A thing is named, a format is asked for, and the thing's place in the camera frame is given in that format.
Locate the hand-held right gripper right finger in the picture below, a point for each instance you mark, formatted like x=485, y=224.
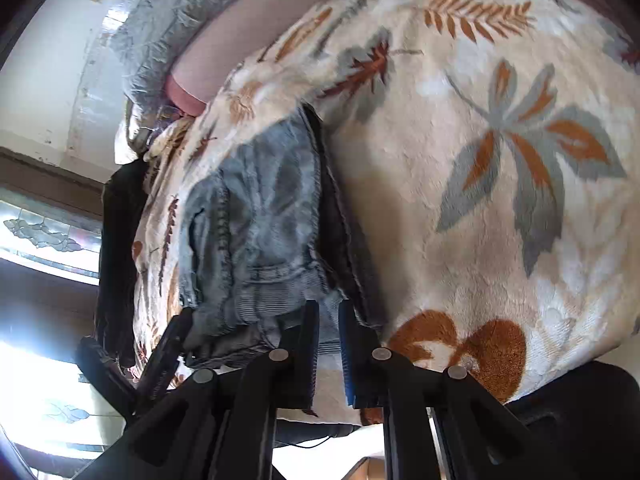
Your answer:
x=350, y=355

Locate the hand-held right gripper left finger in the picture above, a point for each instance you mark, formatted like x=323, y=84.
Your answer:
x=307, y=350

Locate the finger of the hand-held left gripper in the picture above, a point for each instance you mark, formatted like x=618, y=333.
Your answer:
x=167, y=350

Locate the grey-blue denim pants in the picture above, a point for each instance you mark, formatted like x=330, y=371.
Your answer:
x=260, y=210

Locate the black jacket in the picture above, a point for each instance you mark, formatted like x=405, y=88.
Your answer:
x=117, y=260

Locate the brown cardboard box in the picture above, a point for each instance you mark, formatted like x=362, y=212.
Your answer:
x=370, y=470

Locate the cream leaf print blanket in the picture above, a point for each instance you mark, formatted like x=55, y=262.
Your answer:
x=450, y=135

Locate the grey quilted pillow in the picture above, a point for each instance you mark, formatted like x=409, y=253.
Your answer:
x=150, y=45

